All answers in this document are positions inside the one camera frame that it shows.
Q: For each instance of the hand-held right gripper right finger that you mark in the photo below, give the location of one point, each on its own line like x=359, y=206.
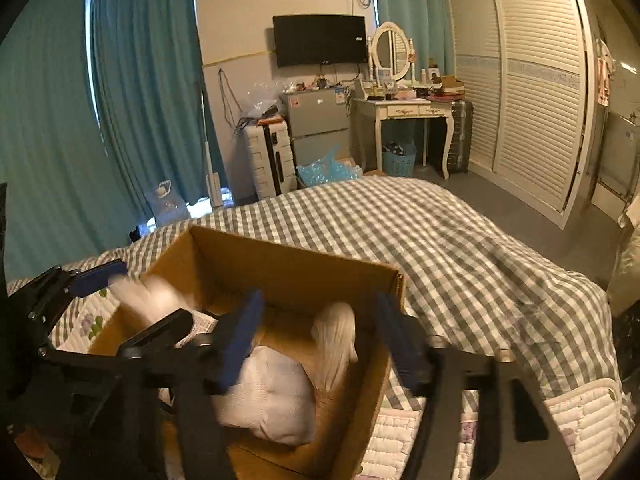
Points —
x=400, y=345

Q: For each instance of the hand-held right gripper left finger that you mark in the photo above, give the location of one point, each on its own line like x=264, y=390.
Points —
x=244, y=342

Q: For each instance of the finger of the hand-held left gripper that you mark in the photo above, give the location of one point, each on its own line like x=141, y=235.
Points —
x=162, y=332
x=97, y=277

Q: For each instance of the white fluffy cloth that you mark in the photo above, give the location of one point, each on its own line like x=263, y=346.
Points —
x=336, y=342
x=150, y=297

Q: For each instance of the white soft cushion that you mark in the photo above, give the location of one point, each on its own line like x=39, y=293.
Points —
x=275, y=400

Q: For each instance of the brown cardboard box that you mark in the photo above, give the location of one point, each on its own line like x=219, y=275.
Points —
x=300, y=280

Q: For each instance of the white printed paper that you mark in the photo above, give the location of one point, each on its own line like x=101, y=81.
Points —
x=204, y=324

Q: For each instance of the clear plastic water jug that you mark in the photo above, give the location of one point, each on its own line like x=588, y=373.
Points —
x=167, y=202

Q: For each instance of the grey checked blanket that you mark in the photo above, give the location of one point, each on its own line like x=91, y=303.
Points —
x=475, y=270

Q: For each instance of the teal curtain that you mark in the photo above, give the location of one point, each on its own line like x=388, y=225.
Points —
x=410, y=10
x=150, y=85
x=45, y=135

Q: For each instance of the white mop stick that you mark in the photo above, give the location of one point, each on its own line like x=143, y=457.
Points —
x=209, y=160

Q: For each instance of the blue plastic basket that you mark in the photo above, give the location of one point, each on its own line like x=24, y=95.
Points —
x=399, y=160

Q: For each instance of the white ribbed suitcase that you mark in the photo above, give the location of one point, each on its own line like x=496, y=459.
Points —
x=267, y=157

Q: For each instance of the blue plastic bag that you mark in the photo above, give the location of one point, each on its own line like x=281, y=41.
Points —
x=325, y=170

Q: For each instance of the floral quilted bed mat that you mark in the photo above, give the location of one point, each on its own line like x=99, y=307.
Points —
x=590, y=410

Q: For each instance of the dark hard suitcase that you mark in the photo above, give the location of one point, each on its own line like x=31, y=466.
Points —
x=460, y=135

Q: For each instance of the silver small fridge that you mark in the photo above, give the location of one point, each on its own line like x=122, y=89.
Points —
x=315, y=125

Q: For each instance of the white dressing table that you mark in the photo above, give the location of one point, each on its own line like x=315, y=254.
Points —
x=400, y=110

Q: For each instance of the pale cloth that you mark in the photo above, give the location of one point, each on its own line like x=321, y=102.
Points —
x=625, y=270

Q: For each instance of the clear plastic bag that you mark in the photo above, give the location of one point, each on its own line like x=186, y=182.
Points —
x=260, y=100

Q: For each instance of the small cardboard box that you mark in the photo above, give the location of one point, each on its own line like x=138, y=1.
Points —
x=450, y=83

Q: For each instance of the white louvred wardrobe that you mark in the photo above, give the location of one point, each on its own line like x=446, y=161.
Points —
x=530, y=85

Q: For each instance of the oval white vanity mirror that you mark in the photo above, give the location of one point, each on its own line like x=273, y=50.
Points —
x=392, y=52

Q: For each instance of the white door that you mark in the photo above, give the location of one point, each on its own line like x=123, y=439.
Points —
x=620, y=135

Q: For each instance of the red hanging ornament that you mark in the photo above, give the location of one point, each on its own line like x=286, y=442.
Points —
x=603, y=75

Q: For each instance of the black wall television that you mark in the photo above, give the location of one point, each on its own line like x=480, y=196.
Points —
x=320, y=40

